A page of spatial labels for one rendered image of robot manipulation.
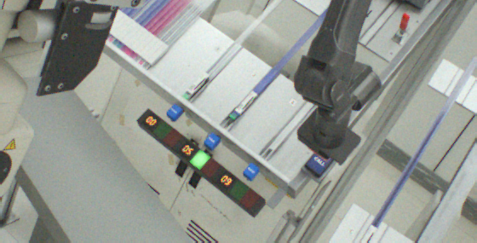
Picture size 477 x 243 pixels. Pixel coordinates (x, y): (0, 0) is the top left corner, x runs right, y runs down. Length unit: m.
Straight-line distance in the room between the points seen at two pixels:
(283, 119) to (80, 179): 0.45
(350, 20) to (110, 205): 0.58
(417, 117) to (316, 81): 2.31
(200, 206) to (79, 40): 1.04
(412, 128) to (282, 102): 1.95
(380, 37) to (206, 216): 0.75
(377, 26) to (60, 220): 0.84
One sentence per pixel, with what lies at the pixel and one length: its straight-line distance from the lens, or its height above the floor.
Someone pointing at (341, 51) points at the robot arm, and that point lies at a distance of 1.02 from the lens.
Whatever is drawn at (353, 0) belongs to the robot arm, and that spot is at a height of 1.17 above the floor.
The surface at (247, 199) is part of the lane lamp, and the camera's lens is 1.37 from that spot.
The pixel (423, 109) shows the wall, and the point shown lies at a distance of 3.30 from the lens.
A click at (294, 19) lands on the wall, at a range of 3.45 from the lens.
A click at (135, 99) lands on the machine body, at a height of 0.44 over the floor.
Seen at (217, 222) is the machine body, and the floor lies 0.28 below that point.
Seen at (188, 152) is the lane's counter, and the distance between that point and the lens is 1.41.
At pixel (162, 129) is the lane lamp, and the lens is 1.44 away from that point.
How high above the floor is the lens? 1.42
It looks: 27 degrees down
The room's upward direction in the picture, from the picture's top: 27 degrees clockwise
